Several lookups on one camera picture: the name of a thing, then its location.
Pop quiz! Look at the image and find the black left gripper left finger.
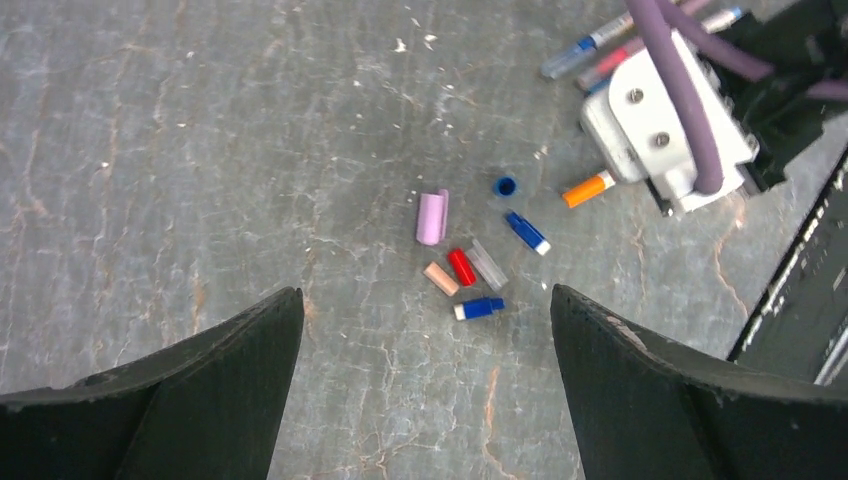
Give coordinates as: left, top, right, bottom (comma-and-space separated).
1, 287, 305, 479

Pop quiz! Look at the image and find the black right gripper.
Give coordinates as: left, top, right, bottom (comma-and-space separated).
708, 1, 847, 193

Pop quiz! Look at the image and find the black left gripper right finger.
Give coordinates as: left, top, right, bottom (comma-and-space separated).
550, 285, 847, 479

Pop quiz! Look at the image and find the blue white pen cap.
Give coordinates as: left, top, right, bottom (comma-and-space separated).
453, 297, 505, 321
505, 211, 551, 256

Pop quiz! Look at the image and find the clear pen cap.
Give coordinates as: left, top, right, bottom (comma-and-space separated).
466, 239, 508, 292

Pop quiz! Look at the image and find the red clear capped pen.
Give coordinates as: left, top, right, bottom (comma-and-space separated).
575, 7, 743, 95

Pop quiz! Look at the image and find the red marker cap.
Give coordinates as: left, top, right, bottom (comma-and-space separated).
447, 248, 477, 287

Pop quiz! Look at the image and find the peach marker cap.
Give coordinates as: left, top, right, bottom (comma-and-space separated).
423, 262, 460, 297

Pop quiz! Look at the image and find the blue marker cap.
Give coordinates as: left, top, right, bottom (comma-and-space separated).
492, 176, 518, 198

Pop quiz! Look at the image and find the pink highlighter cap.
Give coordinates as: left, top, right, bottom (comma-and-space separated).
416, 189, 449, 246

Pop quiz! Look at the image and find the clear blue capped pen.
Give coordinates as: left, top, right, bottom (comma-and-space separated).
539, 13, 633, 80

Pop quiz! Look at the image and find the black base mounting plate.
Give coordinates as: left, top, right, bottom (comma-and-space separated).
728, 154, 847, 390

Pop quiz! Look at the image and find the orange capped white marker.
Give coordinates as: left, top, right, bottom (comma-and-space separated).
562, 170, 616, 208

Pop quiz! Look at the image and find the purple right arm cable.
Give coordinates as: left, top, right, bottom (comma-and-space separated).
622, 0, 848, 197

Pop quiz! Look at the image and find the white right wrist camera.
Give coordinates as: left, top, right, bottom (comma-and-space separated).
580, 32, 759, 216

